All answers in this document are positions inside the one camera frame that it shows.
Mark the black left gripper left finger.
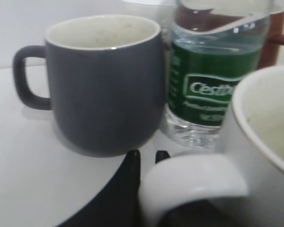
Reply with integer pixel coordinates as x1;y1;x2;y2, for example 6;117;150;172
59;150;141;227

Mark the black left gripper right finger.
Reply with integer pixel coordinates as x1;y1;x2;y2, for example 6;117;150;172
155;150;168;163

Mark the white ceramic mug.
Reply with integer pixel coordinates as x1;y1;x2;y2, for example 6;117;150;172
139;65;284;227

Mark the dark grey ceramic mug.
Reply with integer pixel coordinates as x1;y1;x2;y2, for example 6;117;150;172
12;14;166;156

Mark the clear water bottle green label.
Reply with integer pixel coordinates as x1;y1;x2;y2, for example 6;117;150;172
161;0;274;150

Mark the dark red ceramic mug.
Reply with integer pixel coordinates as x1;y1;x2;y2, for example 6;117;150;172
175;2;284;70

